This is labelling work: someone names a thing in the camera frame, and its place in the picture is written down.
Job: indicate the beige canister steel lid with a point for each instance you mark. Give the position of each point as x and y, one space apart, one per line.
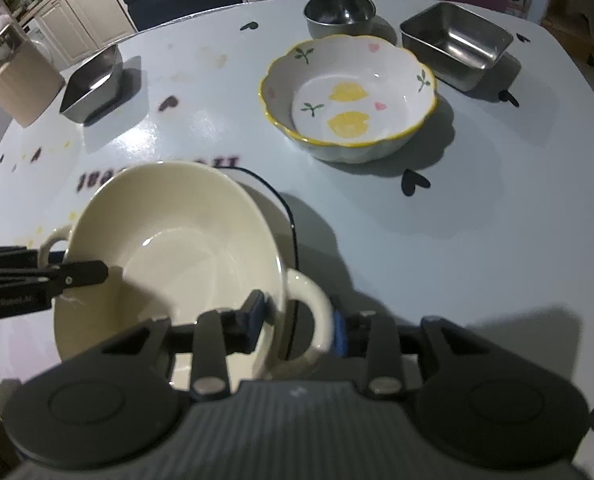
22 85

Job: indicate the white leaf-print plate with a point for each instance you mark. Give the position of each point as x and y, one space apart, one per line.
280 220

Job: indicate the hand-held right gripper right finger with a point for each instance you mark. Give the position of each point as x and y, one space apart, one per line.
340 335

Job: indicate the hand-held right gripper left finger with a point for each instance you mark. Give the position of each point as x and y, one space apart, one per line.
256 320

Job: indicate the flower-print bowl yellow rim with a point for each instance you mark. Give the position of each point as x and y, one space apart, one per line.
347 102

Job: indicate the square steel container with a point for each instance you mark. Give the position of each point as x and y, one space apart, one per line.
89 92
457 42

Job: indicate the white kitchen cabinets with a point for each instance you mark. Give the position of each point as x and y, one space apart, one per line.
77 20

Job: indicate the round steel bowl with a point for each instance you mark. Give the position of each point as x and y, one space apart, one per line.
337 10

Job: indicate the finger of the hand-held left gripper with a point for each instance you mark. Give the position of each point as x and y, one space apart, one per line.
79 274

